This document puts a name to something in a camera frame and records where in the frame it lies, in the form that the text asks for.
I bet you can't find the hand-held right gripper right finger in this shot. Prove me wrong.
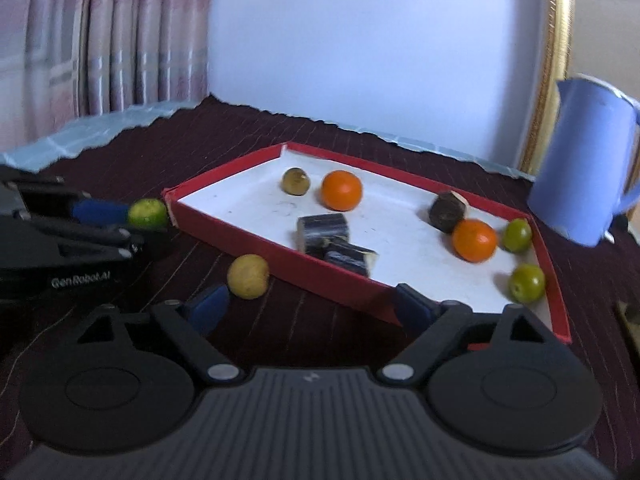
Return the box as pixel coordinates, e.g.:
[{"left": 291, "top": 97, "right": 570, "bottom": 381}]
[{"left": 377, "top": 284, "right": 551, "bottom": 388}]

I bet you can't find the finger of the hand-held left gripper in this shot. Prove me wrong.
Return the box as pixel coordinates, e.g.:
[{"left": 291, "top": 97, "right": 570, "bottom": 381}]
[
  {"left": 0, "top": 166, "right": 130, "bottom": 225},
  {"left": 15, "top": 210, "right": 147, "bottom": 261}
]

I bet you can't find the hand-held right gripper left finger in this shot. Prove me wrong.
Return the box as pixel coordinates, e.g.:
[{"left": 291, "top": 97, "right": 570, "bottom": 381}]
[{"left": 75, "top": 284, "right": 243, "bottom": 387}]

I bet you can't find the mottled green citrus fruit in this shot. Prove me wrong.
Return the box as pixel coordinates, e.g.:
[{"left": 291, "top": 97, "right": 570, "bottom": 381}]
[{"left": 127, "top": 198, "right": 169, "bottom": 231}]

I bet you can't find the yellow-brown round fruit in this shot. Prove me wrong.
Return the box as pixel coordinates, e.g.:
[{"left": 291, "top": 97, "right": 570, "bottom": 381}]
[
  {"left": 227, "top": 254, "right": 271, "bottom": 301},
  {"left": 281, "top": 167, "right": 310, "bottom": 196}
]

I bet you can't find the red cardboard box tray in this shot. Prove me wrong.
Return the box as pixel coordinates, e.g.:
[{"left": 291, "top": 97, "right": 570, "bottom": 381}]
[{"left": 161, "top": 141, "right": 572, "bottom": 345}]

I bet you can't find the dark sugarcane piece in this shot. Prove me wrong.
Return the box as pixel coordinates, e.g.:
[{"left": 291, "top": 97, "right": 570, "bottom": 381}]
[
  {"left": 296, "top": 213, "right": 350, "bottom": 253},
  {"left": 322, "top": 242, "right": 379, "bottom": 278}
]

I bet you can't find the orange tangerine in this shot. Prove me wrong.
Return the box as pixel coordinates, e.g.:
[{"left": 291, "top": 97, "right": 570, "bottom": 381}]
[
  {"left": 321, "top": 170, "right": 363, "bottom": 212},
  {"left": 452, "top": 218, "right": 499, "bottom": 263}
]

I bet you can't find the dark round chestnut piece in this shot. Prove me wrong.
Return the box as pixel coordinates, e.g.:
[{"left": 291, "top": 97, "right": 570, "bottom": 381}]
[{"left": 428, "top": 190, "right": 470, "bottom": 233}]

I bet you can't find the green round fruit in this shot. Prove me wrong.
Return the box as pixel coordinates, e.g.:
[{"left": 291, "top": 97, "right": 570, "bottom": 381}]
[
  {"left": 501, "top": 218, "right": 533, "bottom": 254},
  {"left": 508, "top": 264, "right": 546, "bottom": 304}
]

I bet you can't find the dark red striped tablecloth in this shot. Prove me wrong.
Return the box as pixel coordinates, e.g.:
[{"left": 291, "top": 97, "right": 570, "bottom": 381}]
[{"left": 0, "top": 92, "right": 640, "bottom": 476}]

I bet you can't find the pink patterned curtain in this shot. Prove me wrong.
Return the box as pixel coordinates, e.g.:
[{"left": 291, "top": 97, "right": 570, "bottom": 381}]
[{"left": 0, "top": 0, "right": 216, "bottom": 148}]

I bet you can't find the dark phone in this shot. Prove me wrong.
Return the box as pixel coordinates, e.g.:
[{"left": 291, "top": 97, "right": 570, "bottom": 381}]
[{"left": 616, "top": 299, "right": 640, "bottom": 353}]

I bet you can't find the blue electric kettle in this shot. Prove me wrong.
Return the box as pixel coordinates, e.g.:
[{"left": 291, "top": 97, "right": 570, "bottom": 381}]
[{"left": 527, "top": 74, "right": 640, "bottom": 248}]

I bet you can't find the white backdrop board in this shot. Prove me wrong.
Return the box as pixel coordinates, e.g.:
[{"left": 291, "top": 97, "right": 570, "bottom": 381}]
[{"left": 206, "top": 0, "right": 551, "bottom": 161}]

